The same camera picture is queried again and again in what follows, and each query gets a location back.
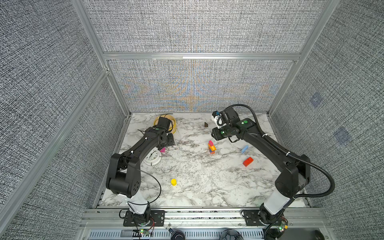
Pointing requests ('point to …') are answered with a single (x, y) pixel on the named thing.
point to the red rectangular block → (247, 161)
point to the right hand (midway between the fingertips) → (214, 132)
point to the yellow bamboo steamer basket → (170, 117)
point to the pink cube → (210, 143)
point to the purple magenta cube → (163, 150)
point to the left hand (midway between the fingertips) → (169, 142)
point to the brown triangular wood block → (206, 124)
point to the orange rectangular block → (212, 152)
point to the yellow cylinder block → (173, 182)
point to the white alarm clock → (153, 157)
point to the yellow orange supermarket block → (213, 148)
